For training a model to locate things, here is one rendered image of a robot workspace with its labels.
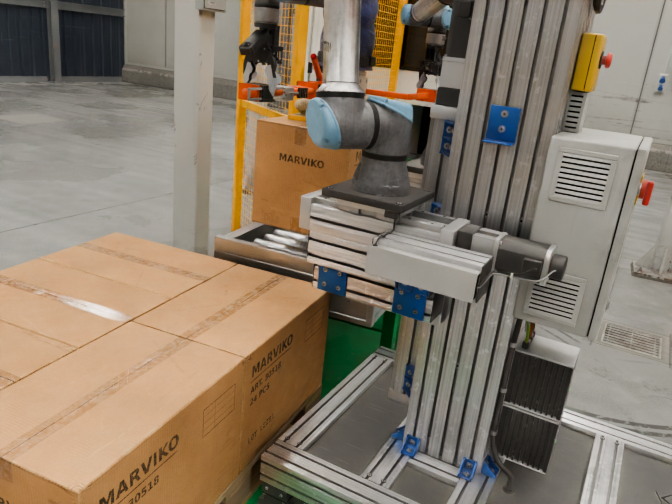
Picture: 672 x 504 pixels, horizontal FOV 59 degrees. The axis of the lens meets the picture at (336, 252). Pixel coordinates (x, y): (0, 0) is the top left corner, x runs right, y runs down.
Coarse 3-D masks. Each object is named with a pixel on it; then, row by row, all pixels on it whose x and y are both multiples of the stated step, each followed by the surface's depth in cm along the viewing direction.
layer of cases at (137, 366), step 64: (64, 256) 219; (128, 256) 226; (192, 256) 232; (0, 320) 170; (64, 320) 173; (128, 320) 177; (192, 320) 181; (256, 320) 186; (320, 320) 213; (0, 384) 141; (64, 384) 143; (128, 384) 146; (192, 384) 149; (256, 384) 174; (0, 448) 120; (64, 448) 122; (128, 448) 124; (192, 448) 148; (256, 448) 185
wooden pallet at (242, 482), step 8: (320, 384) 229; (320, 392) 230; (312, 400) 223; (304, 408) 218; (296, 416) 221; (288, 424) 206; (280, 432) 200; (272, 440) 195; (264, 448) 190; (256, 456) 186; (248, 464) 182; (256, 464) 200; (248, 472) 183; (256, 472) 197; (240, 480) 178; (248, 480) 184; (256, 480) 193; (232, 488) 174; (240, 488) 180; (248, 488) 185; (256, 488) 191; (224, 496) 171; (232, 496) 176; (240, 496) 181; (248, 496) 187
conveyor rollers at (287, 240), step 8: (280, 232) 272; (288, 232) 272; (296, 232) 279; (256, 240) 258; (264, 240) 257; (272, 240) 264; (280, 240) 263; (288, 240) 262; (296, 240) 262; (304, 240) 268; (280, 248) 253; (288, 248) 252; (296, 248) 252; (304, 248) 258
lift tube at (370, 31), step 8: (368, 0) 219; (376, 0) 222; (368, 8) 219; (376, 8) 222; (368, 16) 220; (376, 16) 225; (368, 24) 222; (360, 32) 221; (368, 32) 223; (320, 40) 228; (360, 40) 222; (368, 40) 224; (320, 48) 229; (360, 48) 223; (368, 48) 225; (320, 64) 229
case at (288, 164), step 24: (264, 120) 222; (288, 120) 228; (264, 144) 224; (288, 144) 219; (312, 144) 215; (264, 168) 227; (288, 168) 222; (312, 168) 217; (336, 168) 213; (264, 192) 230; (288, 192) 225; (264, 216) 233; (288, 216) 227
